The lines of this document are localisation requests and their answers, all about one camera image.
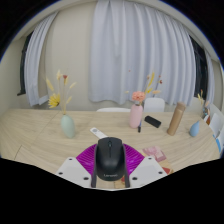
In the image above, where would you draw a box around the cartoon print mouse pad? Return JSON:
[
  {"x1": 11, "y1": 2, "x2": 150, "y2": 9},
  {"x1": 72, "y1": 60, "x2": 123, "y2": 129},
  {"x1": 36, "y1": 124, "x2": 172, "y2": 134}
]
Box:
[{"x1": 113, "y1": 145, "x2": 175, "y2": 190}]

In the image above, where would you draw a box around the blue vase with dried flowers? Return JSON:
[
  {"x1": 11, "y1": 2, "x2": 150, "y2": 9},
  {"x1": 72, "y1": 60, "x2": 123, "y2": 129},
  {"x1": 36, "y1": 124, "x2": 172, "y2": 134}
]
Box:
[{"x1": 189, "y1": 89, "x2": 211, "y2": 138}]

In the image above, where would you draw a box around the narrow white curtain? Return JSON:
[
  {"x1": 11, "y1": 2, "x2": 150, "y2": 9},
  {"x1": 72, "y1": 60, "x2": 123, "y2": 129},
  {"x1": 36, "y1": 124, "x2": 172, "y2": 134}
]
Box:
[
  {"x1": 23, "y1": 11, "x2": 59, "y2": 108},
  {"x1": 203, "y1": 49, "x2": 216, "y2": 104}
]

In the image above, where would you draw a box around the white chair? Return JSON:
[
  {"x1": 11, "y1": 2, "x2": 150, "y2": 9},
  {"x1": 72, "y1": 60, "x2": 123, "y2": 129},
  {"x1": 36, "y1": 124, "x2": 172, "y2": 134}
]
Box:
[
  {"x1": 95, "y1": 107, "x2": 132, "y2": 113},
  {"x1": 143, "y1": 97, "x2": 166, "y2": 113}
]

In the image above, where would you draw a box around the wide white curtain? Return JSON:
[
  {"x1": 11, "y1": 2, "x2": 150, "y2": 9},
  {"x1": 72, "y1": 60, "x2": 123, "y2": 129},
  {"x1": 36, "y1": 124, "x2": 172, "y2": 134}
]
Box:
[{"x1": 88, "y1": 0, "x2": 197, "y2": 107}]

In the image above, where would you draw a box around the black rectangular case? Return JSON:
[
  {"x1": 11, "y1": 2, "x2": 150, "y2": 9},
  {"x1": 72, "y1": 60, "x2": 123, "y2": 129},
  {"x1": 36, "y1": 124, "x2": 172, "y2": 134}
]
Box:
[{"x1": 144, "y1": 115, "x2": 162, "y2": 129}]

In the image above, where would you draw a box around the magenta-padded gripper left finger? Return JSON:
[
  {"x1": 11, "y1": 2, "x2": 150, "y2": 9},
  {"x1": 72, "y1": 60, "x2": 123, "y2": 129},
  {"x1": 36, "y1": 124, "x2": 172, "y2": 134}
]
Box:
[{"x1": 55, "y1": 143, "x2": 99, "y2": 189}]

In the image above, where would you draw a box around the tan thermos bottle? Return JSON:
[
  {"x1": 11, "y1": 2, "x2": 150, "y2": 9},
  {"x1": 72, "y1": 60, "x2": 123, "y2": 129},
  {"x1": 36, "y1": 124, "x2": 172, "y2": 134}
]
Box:
[{"x1": 166, "y1": 101, "x2": 187, "y2": 137}]

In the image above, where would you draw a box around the pink vase with orange flowers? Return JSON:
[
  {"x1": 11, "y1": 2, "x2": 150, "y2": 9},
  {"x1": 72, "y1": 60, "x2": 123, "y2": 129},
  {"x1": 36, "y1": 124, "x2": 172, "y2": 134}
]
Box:
[{"x1": 125, "y1": 71, "x2": 164, "y2": 129}]

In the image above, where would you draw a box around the white remote control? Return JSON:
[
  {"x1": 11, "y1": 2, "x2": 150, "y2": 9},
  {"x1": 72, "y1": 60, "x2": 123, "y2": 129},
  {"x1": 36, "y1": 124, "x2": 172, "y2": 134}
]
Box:
[{"x1": 89, "y1": 126, "x2": 108, "y2": 140}]

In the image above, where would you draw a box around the green vase with yellow flowers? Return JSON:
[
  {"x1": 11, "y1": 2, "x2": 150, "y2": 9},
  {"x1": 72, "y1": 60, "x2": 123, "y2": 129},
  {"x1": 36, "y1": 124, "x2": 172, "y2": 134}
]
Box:
[{"x1": 45, "y1": 69, "x2": 78, "y2": 139}]

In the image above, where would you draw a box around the dark window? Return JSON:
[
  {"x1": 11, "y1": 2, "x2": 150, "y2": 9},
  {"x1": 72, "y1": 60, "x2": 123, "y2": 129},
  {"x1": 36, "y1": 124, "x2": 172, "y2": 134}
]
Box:
[
  {"x1": 189, "y1": 34, "x2": 209, "y2": 101},
  {"x1": 17, "y1": 30, "x2": 34, "y2": 97}
]

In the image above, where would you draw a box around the black computer mouse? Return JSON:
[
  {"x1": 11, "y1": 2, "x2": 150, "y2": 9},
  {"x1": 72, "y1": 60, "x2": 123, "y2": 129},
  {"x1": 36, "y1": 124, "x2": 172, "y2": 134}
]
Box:
[{"x1": 94, "y1": 136, "x2": 127, "y2": 182}]

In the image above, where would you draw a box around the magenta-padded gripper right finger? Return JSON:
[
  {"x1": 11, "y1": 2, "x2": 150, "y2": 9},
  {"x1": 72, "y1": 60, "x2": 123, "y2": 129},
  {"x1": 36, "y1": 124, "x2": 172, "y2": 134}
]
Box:
[{"x1": 123, "y1": 143, "x2": 169, "y2": 189}]

